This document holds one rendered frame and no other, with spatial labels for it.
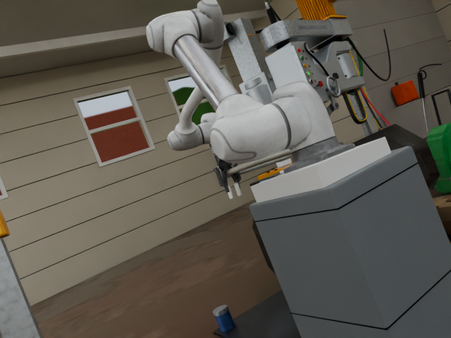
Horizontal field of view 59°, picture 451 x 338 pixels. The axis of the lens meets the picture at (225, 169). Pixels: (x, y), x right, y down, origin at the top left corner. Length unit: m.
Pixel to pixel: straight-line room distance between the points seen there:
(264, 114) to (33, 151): 7.10
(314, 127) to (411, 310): 0.59
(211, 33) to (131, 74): 7.38
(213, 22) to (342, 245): 1.01
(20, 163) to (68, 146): 0.88
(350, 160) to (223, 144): 0.37
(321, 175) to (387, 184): 0.23
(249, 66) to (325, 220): 2.43
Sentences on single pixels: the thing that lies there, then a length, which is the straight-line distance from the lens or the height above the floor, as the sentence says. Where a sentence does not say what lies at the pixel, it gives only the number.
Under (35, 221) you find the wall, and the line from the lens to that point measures 7.91.
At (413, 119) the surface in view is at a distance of 5.30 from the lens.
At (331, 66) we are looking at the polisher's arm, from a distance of 2.96.
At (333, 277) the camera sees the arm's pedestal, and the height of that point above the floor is 0.54.
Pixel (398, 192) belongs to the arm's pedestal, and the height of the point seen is 0.69.
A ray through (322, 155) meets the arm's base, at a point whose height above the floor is 0.87.
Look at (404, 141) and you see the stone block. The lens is 2.74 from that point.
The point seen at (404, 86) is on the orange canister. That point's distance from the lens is 5.72.
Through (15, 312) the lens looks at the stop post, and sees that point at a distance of 1.24.
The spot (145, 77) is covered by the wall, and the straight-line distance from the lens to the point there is 9.12.
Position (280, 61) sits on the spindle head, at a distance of 2.65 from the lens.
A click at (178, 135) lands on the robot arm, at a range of 1.94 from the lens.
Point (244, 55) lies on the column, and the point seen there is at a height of 1.76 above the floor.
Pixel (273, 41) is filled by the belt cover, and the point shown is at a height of 1.57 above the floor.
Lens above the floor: 0.95
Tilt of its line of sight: level
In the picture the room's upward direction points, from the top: 22 degrees counter-clockwise
